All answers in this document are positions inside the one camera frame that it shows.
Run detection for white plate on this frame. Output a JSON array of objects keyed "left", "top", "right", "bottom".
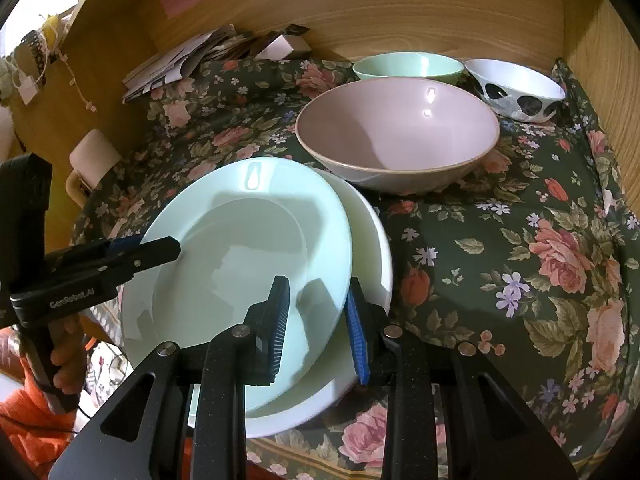
[{"left": 186, "top": 167, "right": 395, "bottom": 439}]

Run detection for mint green plate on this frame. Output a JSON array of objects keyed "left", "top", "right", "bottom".
[{"left": 122, "top": 157, "right": 352, "bottom": 412}]

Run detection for left hand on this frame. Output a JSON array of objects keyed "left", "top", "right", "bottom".
[{"left": 21, "top": 314, "right": 87, "bottom": 396}]

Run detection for white mug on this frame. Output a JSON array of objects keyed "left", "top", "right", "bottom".
[{"left": 65, "top": 129, "right": 122, "bottom": 209}]

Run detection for orange left sleeve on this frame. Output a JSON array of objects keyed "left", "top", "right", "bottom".
[{"left": 1, "top": 330, "right": 75, "bottom": 479}]

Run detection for hanging white tag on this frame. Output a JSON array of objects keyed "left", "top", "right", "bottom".
[{"left": 15, "top": 72, "right": 39, "bottom": 106}]

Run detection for floral green cloth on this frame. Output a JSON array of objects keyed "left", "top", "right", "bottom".
[{"left": 73, "top": 60, "right": 639, "bottom": 479}]

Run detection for stack of papers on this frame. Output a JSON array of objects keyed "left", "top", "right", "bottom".
[{"left": 122, "top": 24, "right": 253, "bottom": 103}]

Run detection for pink bowl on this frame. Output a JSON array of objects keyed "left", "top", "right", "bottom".
[{"left": 295, "top": 77, "right": 500, "bottom": 194}]

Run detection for small white box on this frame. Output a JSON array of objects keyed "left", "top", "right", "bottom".
[{"left": 250, "top": 24, "right": 311, "bottom": 61}]

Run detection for white black spotted bowl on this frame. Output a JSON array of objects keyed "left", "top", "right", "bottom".
[{"left": 464, "top": 58, "right": 566, "bottom": 124}]

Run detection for mint green bowl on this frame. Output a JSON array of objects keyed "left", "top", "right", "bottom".
[{"left": 352, "top": 52, "right": 464, "bottom": 84}]

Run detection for hanging bead string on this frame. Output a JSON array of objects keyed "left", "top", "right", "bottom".
[{"left": 56, "top": 49, "right": 99, "bottom": 114}]

